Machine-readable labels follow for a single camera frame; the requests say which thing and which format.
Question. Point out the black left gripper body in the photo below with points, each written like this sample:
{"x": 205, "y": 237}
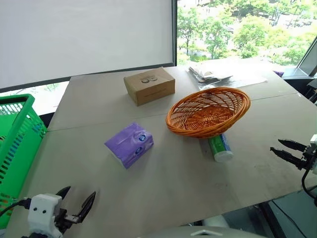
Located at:
{"x": 65, "y": 220}

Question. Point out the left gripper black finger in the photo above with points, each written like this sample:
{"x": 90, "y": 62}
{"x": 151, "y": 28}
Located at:
{"x": 65, "y": 192}
{"x": 88, "y": 204}

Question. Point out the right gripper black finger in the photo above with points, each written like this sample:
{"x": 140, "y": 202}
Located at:
{"x": 287, "y": 156}
{"x": 293, "y": 145}

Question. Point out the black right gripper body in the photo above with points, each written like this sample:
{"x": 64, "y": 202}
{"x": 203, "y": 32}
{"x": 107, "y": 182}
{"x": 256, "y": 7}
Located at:
{"x": 309, "y": 156}

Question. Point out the green plastic shopping basket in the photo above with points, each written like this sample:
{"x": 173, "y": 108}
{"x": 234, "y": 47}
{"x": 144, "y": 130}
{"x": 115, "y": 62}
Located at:
{"x": 17, "y": 138}

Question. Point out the orange wicker basket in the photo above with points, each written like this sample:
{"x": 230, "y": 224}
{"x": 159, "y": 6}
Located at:
{"x": 198, "y": 121}

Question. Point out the black equipment beside table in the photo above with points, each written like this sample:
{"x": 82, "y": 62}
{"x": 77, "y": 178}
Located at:
{"x": 312, "y": 91}

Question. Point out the green white cylindrical canister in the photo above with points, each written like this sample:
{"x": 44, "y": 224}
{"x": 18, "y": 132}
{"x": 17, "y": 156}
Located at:
{"x": 220, "y": 147}

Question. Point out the purple tissue pack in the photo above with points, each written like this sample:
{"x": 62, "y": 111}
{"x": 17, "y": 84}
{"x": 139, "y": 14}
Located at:
{"x": 126, "y": 146}

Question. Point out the small purple object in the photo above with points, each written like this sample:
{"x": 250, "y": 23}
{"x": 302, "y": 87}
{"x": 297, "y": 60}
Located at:
{"x": 279, "y": 73}

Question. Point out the white paper sheet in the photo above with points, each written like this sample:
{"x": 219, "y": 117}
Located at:
{"x": 250, "y": 79}

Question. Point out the stack of papers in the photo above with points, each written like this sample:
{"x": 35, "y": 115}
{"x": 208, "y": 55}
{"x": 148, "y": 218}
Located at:
{"x": 205, "y": 72}

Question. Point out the brown cardboard box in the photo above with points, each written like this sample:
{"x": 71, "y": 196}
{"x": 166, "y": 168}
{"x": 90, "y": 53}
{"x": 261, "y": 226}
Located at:
{"x": 151, "y": 86}

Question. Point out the white roller blind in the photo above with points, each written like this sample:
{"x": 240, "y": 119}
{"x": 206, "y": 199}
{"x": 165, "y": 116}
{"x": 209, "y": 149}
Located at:
{"x": 84, "y": 34}

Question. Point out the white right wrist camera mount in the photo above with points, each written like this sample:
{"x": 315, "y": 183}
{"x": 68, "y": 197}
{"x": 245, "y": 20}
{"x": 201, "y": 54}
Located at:
{"x": 314, "y": 140}

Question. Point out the slanted dark window frame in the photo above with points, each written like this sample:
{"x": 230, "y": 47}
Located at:
{"x": 307, "y": 58}

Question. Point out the dark window frame post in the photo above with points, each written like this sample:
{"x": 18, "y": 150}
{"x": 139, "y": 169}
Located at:
{"x": 174, "y": 32}

